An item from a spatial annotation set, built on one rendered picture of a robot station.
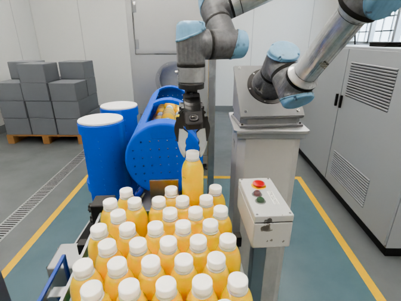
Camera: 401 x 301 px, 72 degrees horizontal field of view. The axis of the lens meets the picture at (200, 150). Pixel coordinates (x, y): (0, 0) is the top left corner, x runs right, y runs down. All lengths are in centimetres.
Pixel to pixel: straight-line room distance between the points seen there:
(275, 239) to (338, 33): 59
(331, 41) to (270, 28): 524
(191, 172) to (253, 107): 53
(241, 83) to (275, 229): 74
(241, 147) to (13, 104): 415
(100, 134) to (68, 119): 287
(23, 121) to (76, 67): 114
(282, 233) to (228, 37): 52
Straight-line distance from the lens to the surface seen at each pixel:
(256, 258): 91
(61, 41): 670
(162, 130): 97
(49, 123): 476
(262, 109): 123
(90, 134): 178
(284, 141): 124
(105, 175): 186
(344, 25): 90
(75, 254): 103
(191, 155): 79
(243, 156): 124
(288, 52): 113
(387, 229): 245
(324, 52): 95
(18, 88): 485
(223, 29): 78
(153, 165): 102
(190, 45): 73
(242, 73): 132
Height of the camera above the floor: 150
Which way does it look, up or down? 22 degrees down
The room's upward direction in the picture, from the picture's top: straight up
